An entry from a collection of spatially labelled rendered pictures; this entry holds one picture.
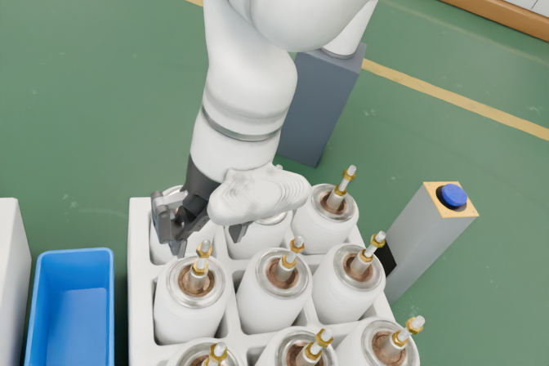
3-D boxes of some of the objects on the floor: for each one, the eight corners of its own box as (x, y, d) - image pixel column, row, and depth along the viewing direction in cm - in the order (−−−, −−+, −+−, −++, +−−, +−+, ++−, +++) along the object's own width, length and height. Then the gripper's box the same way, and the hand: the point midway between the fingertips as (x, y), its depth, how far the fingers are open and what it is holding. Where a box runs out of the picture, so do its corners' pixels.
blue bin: (45, 287, 77) (37, 250, 69) (113, 282, 81) (113, 246, 72) (24, 501, 58) (9, 484, 50) (113, 480, 62) (114, 462, 53)
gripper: (285, 112, 46) (251, 205, 57) (138, 131, 39) (131, 233, 50) (320, 165, 42) (276, 254, 53) (163, 197, 35) (150, 292, 46)
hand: (208, 238), depth 51 cm, fingers open, 6 cm apart
